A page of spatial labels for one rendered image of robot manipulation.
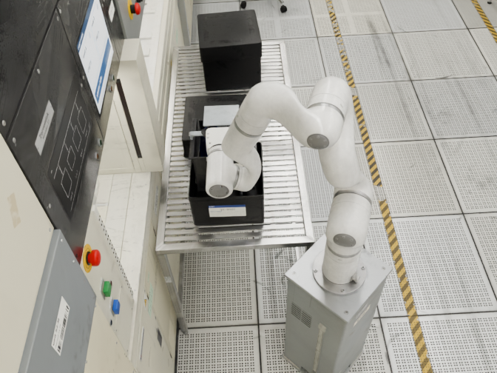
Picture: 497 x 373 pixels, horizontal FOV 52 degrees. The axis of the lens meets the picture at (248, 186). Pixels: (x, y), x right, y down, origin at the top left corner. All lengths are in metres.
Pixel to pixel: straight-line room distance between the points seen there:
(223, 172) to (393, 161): 1.90
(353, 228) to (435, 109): 2.33
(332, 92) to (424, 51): 2.98
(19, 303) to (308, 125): 0.71
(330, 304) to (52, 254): 1.05
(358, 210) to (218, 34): 1.27
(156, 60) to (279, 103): 1.41
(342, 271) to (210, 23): 1.37
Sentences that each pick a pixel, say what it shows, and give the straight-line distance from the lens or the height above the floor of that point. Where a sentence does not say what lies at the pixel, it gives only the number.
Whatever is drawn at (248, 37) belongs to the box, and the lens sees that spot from 2.44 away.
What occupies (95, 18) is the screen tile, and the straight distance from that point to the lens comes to 1.48.
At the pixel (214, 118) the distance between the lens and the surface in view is 1.76.
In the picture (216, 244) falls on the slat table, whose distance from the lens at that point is 1.94.
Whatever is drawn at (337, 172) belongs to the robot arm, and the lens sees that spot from 1.40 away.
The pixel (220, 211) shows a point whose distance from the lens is 1.92.
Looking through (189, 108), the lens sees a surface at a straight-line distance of 2.31.
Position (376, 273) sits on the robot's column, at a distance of 1.90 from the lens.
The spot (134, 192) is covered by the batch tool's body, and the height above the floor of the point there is 0.87.
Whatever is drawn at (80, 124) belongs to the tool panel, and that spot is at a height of 1.57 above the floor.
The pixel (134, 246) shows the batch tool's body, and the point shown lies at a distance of 1.86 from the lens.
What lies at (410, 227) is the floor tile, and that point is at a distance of 3.01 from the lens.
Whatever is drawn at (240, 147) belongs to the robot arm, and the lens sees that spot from 1.42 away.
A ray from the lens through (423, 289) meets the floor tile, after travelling 2.81.
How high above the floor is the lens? 2.37
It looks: 50 degrees down
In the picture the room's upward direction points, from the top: 3 degrees counter-clockwise
